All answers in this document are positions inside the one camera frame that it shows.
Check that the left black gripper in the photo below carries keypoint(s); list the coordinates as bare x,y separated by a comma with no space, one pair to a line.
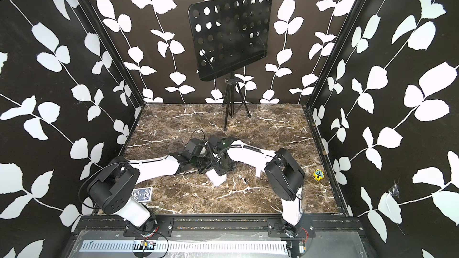
208,156

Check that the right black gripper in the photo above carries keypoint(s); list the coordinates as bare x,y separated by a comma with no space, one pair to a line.
219,171

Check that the white digital alarm clock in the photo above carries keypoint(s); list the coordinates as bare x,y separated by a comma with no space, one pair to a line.
215,178

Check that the white battery cover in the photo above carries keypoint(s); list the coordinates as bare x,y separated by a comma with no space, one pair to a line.
258,172

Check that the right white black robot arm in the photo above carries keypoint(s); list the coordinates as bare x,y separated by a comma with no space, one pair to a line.
284,174

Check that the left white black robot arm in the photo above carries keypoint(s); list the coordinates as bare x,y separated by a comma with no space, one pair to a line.
111,188

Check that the blue playing card deck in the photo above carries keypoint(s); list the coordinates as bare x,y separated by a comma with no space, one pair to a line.
142,195

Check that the small yellow cap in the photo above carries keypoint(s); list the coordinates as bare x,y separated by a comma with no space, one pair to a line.
318,175

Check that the black perforated music stand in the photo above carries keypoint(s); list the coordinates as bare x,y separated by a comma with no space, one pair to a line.
229,35

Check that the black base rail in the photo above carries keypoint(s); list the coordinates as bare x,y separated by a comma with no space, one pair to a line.
308,226

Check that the white slotted cable duct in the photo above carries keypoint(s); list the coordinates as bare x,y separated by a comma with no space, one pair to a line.
163,246

